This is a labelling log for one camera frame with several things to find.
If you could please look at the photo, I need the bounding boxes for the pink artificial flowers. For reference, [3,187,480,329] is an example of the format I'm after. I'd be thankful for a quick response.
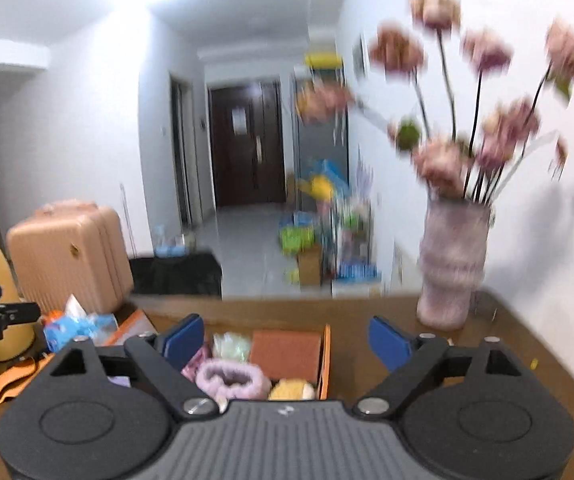
[294,0,574,207]

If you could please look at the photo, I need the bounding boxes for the grey refrigerator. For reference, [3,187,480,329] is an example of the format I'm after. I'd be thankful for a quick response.
[291,72,352,196]

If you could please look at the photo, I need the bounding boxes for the orange cloth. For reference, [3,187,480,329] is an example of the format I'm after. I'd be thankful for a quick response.
[0,354,55,423]

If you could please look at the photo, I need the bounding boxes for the clear plastic bottles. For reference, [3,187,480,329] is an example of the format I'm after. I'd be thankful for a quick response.
[153,225,198,260]

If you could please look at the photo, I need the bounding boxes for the pink soft packet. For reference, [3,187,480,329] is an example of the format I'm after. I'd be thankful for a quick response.
[181,342,214,382]

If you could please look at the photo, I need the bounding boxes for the blue tissue pack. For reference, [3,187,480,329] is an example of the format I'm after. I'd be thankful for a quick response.
[42,294,120,355]

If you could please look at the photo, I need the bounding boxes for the black low table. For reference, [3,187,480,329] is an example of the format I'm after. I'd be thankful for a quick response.
[128,251,224,298]

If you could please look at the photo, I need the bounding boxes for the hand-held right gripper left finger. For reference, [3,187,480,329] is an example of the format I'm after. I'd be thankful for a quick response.
[42,313,220,420]

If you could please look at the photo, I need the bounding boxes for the cream yellow plush toy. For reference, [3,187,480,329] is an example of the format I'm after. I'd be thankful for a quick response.
[268,378,318,402]

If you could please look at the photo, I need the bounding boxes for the red cardboard box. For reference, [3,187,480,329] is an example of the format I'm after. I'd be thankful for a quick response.
[101,309,332,402]

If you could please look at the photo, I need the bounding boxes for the white green soft packet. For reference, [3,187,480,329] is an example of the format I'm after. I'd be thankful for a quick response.
[212,332,254,365]

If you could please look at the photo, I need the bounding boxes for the pile of colourful toys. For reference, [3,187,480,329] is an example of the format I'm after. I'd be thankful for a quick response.
[278,157,384,298]

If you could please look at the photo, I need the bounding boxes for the dark brown door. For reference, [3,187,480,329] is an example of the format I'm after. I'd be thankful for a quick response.
[208,79,288,209]

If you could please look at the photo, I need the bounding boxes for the yellow box on refrigerator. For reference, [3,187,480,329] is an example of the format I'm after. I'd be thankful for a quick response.
[304,50,345,71]

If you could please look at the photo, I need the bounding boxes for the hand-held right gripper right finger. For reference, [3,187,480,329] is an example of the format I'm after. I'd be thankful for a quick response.
[354,315,530,419]

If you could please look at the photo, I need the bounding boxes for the pink suitcase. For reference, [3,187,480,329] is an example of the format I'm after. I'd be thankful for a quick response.
[6,199,136,317]

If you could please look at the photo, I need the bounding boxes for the pale pink ribbed vase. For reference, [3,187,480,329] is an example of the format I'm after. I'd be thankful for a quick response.
[416,199,494,332]

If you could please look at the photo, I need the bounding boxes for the brown scouring sponge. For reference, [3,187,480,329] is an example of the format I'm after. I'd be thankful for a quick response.
[248,329,324,382]

